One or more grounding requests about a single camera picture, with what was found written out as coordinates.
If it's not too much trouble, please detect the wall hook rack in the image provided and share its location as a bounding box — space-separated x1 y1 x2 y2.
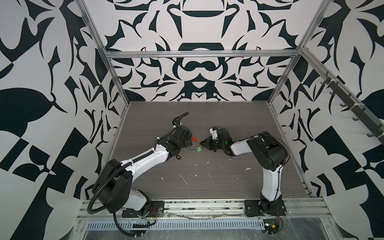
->
320 72 384 145

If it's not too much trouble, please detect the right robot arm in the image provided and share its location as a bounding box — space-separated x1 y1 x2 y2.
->
200 127 290 217

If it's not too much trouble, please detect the small circuit board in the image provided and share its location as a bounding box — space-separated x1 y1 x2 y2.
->
263 219 284 235

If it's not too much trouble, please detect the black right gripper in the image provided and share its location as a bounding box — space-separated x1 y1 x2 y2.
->
199 136 226 152

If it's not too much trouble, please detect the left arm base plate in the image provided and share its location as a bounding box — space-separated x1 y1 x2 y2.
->
122 201 165 218

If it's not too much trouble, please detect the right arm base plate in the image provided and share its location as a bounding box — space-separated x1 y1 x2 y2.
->
244 198 287 217

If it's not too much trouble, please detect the slotted cable duct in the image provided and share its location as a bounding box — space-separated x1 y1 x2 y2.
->
86 219 265 231

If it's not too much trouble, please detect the black corrugated cable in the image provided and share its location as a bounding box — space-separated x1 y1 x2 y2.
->
86 161 133 215

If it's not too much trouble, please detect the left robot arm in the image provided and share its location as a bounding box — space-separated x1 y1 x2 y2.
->
87 126 193 216

